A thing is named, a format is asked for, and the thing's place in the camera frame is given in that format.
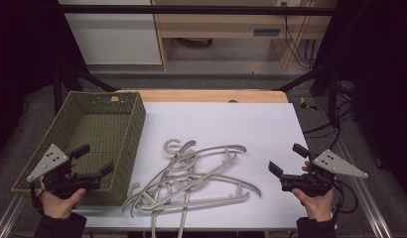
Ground black hanging cables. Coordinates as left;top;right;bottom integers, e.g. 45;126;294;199
283;2;318;70

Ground light wooden desk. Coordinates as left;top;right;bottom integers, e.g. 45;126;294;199
151;0;339;71

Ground black horizontal frame bar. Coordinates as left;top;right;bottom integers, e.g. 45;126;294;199
58;4;339;17

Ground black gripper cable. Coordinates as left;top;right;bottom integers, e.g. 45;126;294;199
29;180;45;210
330;179;360;227

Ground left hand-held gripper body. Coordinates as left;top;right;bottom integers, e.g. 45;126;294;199
27;143;103;200

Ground dark curtain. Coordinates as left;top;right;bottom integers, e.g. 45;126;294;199
312;0;407;201
0;0;90;164

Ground black metal stand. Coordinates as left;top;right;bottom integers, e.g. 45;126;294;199
272;63;342;127
52;61;122;115

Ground white wall socket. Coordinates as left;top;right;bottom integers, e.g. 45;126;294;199
275;0;304;8

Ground person's right hand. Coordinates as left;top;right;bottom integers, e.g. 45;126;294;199
290;189;335;222

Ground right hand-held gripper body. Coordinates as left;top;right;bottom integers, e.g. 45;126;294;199
280;149;369;198

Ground white cabinet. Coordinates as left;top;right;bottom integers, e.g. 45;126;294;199
58;0;163;65

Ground yellow and black tool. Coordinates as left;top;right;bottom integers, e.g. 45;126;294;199
299;96;319;112

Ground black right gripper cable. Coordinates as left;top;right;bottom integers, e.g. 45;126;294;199
330;179;360;227

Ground aluminium rail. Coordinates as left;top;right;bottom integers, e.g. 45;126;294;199
334;138;395;238
0;193;28;238

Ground black floor cables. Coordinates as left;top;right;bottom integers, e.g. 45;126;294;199
302;80;357;151

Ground green woven basket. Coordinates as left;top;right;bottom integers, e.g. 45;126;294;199
11;90;147;207

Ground person's left hand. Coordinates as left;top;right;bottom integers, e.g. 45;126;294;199
39;179;87;220

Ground white table sheet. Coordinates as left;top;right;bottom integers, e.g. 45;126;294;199
71;101;339;231

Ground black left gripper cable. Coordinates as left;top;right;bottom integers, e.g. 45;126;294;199
29;180;45;210

